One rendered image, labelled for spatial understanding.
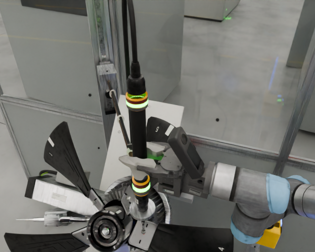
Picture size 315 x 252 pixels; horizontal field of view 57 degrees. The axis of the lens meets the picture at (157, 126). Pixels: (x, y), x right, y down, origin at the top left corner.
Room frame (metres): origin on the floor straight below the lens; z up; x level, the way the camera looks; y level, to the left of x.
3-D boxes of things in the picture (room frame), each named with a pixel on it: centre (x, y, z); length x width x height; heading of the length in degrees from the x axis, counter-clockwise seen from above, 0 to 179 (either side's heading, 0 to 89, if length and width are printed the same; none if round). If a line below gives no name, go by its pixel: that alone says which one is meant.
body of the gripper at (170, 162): (0.46, -0.06, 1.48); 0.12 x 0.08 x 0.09; 71
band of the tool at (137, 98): (0.49, 0.04, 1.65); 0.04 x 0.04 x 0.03
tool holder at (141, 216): (0.50, 0.04, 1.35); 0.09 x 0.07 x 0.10; 16
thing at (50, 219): (0.62, 0.36, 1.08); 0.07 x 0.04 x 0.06; 81
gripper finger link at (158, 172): (0.45, 0.00, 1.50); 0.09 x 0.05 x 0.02; 81
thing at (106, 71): (1.10, 0.21, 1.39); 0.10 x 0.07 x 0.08; 16
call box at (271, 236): (0.65, -0.40, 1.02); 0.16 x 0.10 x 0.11; 161
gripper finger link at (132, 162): (0.47, 0.05, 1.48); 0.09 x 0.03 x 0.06; 81
